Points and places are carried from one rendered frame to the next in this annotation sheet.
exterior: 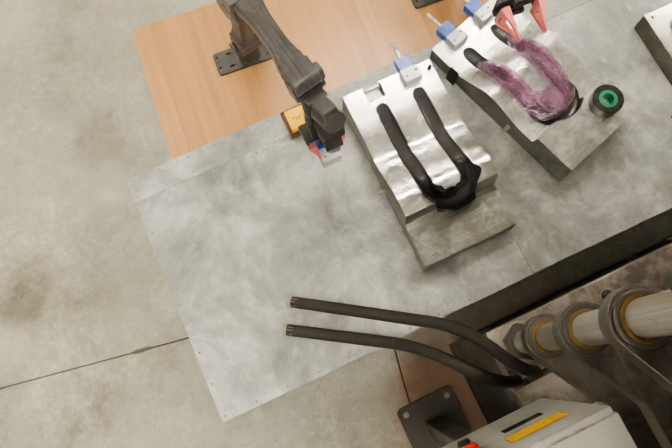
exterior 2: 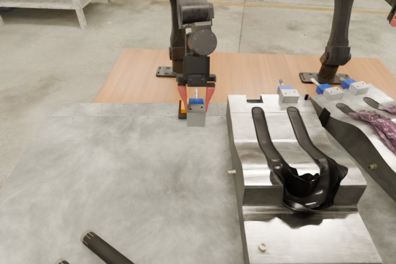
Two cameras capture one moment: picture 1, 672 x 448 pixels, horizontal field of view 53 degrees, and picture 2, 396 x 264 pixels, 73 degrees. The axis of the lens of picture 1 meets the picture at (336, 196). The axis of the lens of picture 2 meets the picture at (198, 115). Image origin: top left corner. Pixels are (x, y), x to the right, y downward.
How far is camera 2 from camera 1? 1.16 m
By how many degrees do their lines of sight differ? 34
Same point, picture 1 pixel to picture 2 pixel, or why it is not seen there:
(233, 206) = (106, 142)
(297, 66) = not seen: outside the picture
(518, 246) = not seen: outside the picture
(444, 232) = (284, 233)
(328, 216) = (174, 178)
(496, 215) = (355, 241)
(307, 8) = (228, 65)
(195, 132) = (118, 95)
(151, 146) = not seen: hidden behind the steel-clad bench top
